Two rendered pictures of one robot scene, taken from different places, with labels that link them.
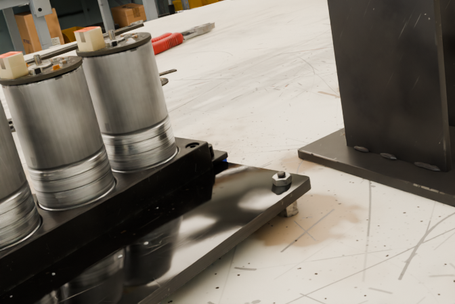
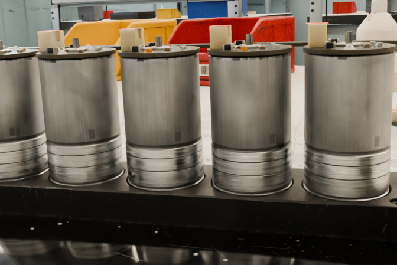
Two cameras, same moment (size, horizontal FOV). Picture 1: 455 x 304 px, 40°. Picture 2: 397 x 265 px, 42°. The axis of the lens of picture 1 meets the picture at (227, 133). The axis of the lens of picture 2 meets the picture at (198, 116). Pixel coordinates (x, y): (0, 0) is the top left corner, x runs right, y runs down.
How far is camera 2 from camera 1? 0.12 m
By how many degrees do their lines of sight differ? 57
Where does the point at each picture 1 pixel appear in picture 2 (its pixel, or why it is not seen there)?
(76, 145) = (236, 133)
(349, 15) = not seen: outside the picture
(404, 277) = not seen: outside the picture
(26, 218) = (168, 174)
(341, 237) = not seen: outside the picture
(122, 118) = (312, 129)
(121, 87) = (318, 95)
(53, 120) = (222, 98)
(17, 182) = (171, 139)
